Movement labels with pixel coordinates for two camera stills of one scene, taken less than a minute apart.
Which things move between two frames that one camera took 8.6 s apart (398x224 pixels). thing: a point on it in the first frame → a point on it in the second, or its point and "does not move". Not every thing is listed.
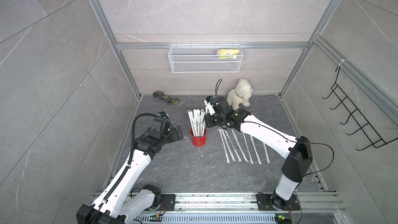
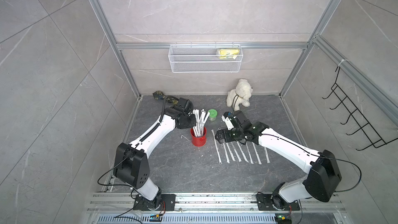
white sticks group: (246, 160) does not move
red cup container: (199, 141) does not move
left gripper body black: (170, 136) → (189, 122)
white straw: (252, 162) does not move
